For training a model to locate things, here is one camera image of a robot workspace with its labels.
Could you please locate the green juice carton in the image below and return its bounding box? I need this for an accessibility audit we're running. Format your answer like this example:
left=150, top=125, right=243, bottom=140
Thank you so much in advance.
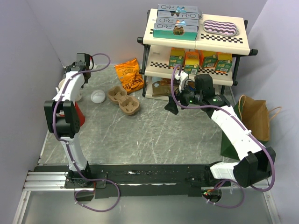
left=214, top=52, right=232, bottom=73
left=168, top=47, right=185, bottom=68
left=200, top=50, right=218, bottom=68

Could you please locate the orange kettle chips bag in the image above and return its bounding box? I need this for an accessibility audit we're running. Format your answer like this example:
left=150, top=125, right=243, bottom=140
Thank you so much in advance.
left=114, top=58, right=144, bottom=94

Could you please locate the red straw holder cup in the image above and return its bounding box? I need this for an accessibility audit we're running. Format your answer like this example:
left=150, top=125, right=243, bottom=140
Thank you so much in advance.
left=75, top=102, right=85, bottom=126

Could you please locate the brown paper bag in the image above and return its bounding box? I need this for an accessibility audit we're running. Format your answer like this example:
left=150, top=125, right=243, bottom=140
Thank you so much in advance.
left=238, top=95, right=282, bottom=144

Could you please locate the purple wavy pattern pouch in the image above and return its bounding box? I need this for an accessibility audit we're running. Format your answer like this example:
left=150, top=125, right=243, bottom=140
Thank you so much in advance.
left=203, top=20, right=239, bottom=37

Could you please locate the brown cardboard cup carrier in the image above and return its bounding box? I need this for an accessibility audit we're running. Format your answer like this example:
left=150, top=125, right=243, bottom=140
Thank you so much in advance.
left=107, top=86, right=140, bottom=116

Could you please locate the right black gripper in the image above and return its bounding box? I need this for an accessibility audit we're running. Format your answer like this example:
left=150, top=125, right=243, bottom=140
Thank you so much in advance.
left=164, top=80, right=202, bottom=115

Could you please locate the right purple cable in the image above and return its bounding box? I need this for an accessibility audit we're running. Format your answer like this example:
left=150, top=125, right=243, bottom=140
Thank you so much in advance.
left=170, top=64, right=276, bottom=209

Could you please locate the teal front R&O box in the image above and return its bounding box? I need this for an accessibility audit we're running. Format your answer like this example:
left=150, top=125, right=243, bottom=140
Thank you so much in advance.
left=153, top=23, right=199, bottom=41

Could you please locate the brown snack bag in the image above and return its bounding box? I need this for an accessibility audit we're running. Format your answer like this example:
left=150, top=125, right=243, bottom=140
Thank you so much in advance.
left=152, top=78, right=171, bottom=97

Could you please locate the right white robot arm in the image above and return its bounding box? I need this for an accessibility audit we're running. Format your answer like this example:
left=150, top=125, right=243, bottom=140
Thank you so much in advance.
left=165, top=71, right=276, bottom=189

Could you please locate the white plastic cup lid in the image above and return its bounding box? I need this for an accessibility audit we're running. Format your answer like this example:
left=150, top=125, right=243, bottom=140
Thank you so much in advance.
left=91, top=90, right=106, bottom=104

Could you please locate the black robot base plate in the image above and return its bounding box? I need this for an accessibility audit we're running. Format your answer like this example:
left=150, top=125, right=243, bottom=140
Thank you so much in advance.
left=34, top=164, right=219, bottom=201

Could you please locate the grey back R&O box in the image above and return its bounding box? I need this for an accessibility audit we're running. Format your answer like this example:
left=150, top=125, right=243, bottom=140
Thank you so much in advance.
left=157, top=4, right=202, bottom=20

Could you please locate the aluminium rail frame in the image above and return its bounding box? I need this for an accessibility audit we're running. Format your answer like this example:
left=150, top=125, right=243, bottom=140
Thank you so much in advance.
left=13, top=171, right=281, bottom=224

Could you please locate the cream three-tier shelf rack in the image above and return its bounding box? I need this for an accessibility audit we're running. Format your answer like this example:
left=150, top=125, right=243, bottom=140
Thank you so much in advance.
left=137, top=8, right=258, bottom=100

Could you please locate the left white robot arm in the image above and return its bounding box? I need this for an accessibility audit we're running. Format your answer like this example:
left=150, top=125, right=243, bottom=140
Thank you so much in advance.
left=43, top=56, right=93, bottom=188

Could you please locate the dark green paper bag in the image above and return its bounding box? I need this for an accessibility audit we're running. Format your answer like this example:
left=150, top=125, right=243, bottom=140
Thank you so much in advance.
left=220, top=99, right=269, bottom=161

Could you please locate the white paper coffee cup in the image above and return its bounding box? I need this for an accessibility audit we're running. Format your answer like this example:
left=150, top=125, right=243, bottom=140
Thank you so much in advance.
left=55, top=78, right=82, bottom=102

